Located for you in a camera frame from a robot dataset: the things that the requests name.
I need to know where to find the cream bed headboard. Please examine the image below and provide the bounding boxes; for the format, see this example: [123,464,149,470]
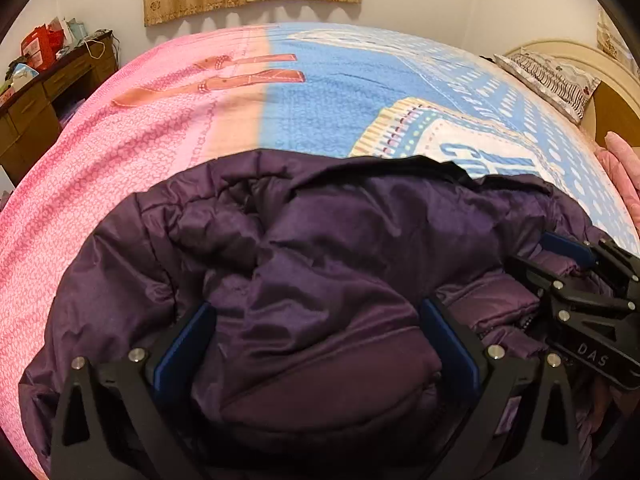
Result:
[502,40,640,148]

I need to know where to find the narrow beige floral curtain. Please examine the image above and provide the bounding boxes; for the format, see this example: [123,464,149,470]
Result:
[596,7,632,67]

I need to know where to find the folded pink floral blanket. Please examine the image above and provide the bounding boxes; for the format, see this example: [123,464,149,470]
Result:
[595,131,640,226]

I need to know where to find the purple quilted jacket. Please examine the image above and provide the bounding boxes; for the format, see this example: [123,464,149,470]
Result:
[17,149,640,480]

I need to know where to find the white cable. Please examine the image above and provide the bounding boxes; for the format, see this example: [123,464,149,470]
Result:
[84,35,109,62]

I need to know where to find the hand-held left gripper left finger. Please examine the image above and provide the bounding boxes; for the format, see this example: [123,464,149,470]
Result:
[50,301,218,480]

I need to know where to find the pale teal bag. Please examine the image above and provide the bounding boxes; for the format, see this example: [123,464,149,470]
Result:
[64,17,89,44]

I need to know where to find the pink and blue printed bedspread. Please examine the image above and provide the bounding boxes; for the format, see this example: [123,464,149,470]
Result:
[0,22,640,436]

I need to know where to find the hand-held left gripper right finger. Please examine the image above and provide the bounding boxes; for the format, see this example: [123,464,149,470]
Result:
[420,297,581,480]

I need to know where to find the brown wooden desk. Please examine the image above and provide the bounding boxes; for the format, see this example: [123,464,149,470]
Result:
[0,30,121,171]

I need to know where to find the striped frilled pillow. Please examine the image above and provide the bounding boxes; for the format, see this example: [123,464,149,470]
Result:
[494,50,602,125]

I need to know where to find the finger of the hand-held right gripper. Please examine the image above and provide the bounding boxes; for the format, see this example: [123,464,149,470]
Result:
[507,255,637,322]
[541,232,640,287]

